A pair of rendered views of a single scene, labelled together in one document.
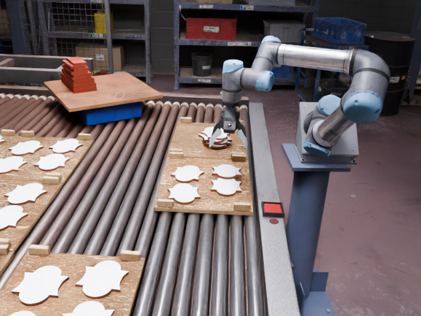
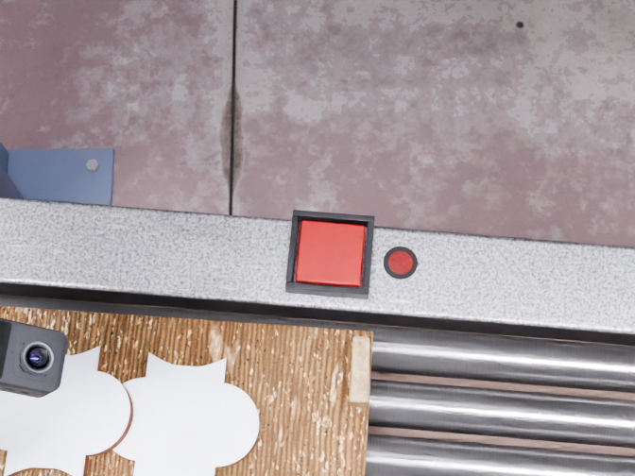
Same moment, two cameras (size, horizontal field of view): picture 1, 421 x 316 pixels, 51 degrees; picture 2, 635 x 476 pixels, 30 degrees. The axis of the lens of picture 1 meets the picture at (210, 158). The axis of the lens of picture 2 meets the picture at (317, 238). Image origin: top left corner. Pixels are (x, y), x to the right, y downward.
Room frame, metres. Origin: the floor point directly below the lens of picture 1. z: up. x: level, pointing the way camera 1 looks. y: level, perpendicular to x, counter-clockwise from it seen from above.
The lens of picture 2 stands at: (1.33, 0.11, 1.96)
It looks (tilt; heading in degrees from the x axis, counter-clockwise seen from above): 71 degrees down; 275
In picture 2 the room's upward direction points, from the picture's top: 2 degrees counter-clockwise
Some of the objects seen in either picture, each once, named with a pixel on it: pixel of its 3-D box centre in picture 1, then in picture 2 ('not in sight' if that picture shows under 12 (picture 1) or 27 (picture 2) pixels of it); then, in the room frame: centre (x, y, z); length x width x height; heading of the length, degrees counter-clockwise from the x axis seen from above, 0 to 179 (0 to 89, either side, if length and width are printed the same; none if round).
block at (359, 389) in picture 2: (241, 206); (360, 372); (1.32, -0.12, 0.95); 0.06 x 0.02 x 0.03; 89
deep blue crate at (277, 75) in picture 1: (274, 61); not in sight; (6.14, -0.84, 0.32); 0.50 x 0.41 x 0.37; 90
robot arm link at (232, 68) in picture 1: (233, 75); not in sight; (1.64, -0.07, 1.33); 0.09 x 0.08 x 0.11; 64
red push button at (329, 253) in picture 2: (272, 209); (330, 254); (1.35, -0.23, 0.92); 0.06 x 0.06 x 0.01; 88
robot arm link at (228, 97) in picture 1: (230, 95); not in sight; (1.64, -0.07, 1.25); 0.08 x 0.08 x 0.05
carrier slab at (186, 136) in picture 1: (209, 140); not in sight; (1.93, 0.01, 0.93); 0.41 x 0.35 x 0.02; 178
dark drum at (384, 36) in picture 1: (381, 73); not in sight; (5.26, -2.02, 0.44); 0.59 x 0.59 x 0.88
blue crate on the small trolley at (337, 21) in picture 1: (338, 31); not in sight; (5.01, -1.36, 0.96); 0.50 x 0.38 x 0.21; 18
